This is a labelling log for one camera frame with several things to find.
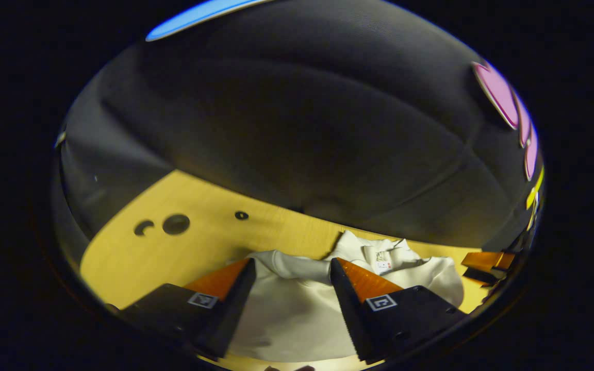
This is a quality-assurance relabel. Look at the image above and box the black backdrop cloth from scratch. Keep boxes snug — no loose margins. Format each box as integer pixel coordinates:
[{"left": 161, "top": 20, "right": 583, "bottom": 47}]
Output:
[{"left": 55, "top": 0, "right": 545, "bottom": 254}]

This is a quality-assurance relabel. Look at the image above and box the white sweatshirt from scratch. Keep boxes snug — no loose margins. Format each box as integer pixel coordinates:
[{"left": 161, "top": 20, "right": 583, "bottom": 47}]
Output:
[{"left": 227, "top": 230, "right": 465, "bottom": 362}]

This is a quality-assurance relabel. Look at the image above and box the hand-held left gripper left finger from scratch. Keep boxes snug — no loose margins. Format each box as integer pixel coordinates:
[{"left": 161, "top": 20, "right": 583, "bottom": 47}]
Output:
[{"left": 119, "top": 258, "right": 257, "bottom": 360}]

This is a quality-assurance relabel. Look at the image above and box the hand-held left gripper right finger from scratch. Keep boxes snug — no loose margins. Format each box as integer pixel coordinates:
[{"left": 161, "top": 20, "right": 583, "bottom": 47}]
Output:
[{"left": 329, "top": 258, "right": 468, "bottom": 364}]

